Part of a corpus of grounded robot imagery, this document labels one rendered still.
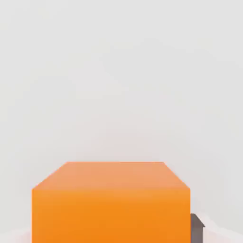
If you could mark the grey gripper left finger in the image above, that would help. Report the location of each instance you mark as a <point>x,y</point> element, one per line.
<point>24,238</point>

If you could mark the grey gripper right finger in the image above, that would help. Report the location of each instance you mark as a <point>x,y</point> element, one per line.
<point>196,231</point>

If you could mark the small orange cube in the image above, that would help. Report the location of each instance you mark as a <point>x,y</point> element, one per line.
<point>111,208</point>

